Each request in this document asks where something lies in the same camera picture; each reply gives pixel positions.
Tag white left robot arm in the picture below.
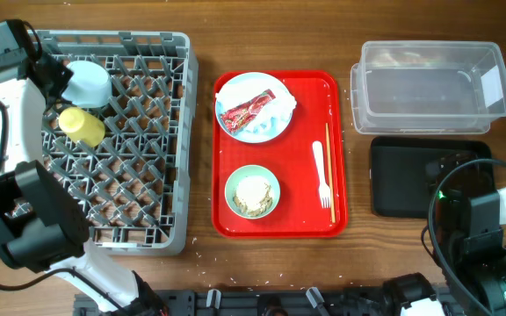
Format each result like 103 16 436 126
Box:
0 54 169 315

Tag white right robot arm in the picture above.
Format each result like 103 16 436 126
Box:
421 154 506 315

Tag yellow cup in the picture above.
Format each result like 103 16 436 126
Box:
58 107 105 147

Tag green bowl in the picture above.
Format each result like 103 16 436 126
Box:
224 165 281 220

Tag red snack wrapper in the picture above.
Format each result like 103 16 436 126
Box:
220 90 276 134

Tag white label on bin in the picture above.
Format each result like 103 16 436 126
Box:
481 66 503 108

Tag wooden chopstick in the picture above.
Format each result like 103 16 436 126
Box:
325 123 336 224

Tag rice and peanut waste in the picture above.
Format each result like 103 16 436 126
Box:
233 176 273 218

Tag black plastic tray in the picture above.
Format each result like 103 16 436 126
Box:
370 136 492 219

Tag white plastic fork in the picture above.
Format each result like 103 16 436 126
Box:
312 140 331 208

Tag clear plastic bin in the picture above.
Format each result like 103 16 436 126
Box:
350 40 506 135

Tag red serving tray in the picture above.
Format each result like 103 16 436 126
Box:
211 70 348 239

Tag light blue plate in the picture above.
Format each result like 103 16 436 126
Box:
214 71 295 145

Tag white crumpled tissue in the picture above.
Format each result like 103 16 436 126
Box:
215 78 299 137

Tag grey dishwasher rack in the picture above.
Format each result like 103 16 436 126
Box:
4 30 199 256

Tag light blue bowl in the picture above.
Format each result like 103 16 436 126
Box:
61 61 112 109

